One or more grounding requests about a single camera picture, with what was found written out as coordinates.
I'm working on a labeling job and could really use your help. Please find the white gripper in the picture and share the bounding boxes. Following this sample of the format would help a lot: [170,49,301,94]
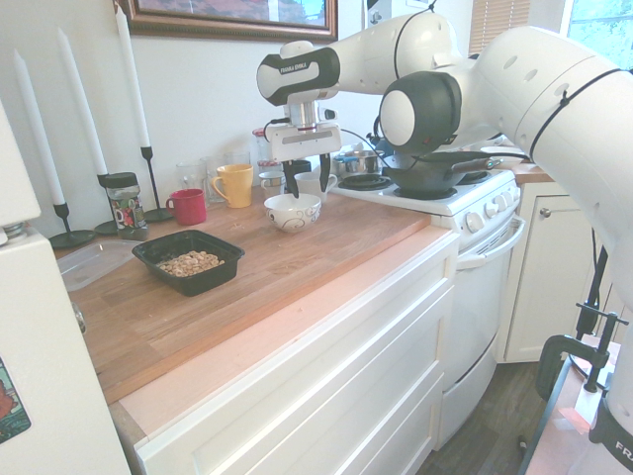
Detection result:
[266,122,343,200]

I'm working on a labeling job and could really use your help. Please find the white bowl with swirl pattern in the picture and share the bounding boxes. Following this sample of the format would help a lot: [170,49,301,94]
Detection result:
[263,193,322,235]

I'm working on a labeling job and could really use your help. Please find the round cereal pieces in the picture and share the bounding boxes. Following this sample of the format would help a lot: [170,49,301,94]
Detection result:
[156,249,226,277]

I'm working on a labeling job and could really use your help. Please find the large plain white mug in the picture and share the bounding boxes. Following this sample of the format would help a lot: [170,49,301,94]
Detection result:
[294,171,339,204]

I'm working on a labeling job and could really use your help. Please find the small patterned white cup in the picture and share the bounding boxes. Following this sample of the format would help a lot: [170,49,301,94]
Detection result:
[258,170,288,202]

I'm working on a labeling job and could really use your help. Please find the stainless steel pot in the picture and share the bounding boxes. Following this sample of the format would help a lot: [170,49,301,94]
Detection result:
[340,149,385,175]

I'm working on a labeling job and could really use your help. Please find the tall glass jar checkered lid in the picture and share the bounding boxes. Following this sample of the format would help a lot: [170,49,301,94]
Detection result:
[251,127,271,164]

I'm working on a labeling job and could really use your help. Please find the yellow mug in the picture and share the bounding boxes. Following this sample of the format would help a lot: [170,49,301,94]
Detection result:
[211,163,255,209]

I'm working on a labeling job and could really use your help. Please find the black wok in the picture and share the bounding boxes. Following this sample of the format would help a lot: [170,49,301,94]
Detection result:
[381,150,503,196]

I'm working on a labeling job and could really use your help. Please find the red mug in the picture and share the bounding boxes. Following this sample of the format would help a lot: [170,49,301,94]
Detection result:
[164,188,208,227]

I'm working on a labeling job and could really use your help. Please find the black plastic food container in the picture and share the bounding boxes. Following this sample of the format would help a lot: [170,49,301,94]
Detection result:
[132,229,246,298]

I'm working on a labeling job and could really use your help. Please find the black candle holder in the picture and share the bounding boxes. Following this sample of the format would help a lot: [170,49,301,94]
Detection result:
[93,172,125,236]
[47,201,97,249]
[139,145,174,223]

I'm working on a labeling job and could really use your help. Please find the spice jar with black lid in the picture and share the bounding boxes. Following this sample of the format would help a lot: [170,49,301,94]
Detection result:
[104,171,149,242]

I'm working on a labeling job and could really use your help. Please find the white kitchen stove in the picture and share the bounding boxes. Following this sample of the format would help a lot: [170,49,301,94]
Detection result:
[329,165,526,451]

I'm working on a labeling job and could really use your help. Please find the white drawer cabinet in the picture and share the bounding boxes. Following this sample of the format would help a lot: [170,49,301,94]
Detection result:
[133,232,461,475]

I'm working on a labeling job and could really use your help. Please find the tall white taper candle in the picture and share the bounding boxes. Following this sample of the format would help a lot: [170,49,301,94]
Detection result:
[114,3,151,148]

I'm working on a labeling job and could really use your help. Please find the clear plastic container lid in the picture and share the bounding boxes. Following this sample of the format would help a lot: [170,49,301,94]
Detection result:
[56,239,138,293]

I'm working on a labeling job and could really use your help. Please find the medium white taper candle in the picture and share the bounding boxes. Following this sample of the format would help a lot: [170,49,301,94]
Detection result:
[55,27,109,177]

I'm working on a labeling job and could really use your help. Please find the white cabinet door with knob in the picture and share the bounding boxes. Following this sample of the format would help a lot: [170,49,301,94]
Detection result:
[503,180,603,365]

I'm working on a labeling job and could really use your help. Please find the short white taper candle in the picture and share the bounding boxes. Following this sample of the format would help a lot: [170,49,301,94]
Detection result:
[13,47,66,207]

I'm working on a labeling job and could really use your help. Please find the dark green screw clamp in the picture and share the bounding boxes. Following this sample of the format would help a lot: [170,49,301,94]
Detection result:
[536,311,632,402]

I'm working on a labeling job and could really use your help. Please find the white refrigerator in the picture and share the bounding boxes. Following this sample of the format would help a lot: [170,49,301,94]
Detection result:
[0,98,133,475]

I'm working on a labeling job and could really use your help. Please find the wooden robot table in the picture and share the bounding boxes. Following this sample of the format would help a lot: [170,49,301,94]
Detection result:
[518,333,619,475]

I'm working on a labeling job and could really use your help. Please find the colourful rectangular fridge magnet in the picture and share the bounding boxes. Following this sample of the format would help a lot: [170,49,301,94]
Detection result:
[0,355,32,444]

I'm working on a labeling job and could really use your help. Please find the framed picture dark wood frame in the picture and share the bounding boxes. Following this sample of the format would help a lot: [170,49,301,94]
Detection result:
[127,0,340,44]

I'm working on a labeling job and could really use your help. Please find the black camera stand pole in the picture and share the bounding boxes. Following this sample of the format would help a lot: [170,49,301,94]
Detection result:
[576,241,617,342]

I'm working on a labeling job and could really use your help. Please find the window with white frame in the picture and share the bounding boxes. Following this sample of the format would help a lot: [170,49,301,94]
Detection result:
[563,0,633,45]

